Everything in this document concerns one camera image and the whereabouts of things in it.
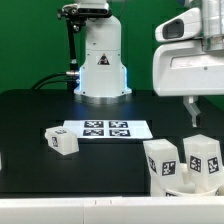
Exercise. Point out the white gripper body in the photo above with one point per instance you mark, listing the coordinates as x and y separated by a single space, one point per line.
184 69

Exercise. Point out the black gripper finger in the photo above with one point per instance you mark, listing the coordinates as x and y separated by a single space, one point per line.
190 103

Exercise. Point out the white marker sheet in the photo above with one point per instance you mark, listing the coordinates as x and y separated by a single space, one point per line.
124 129

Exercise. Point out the white front wall rail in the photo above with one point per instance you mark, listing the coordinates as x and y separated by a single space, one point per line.
142 210

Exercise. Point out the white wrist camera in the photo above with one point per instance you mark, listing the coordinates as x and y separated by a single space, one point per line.
182 27

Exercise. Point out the white round stool seat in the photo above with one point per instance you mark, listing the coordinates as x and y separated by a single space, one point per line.
187 189

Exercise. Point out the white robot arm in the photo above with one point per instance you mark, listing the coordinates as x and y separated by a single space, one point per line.
103 78

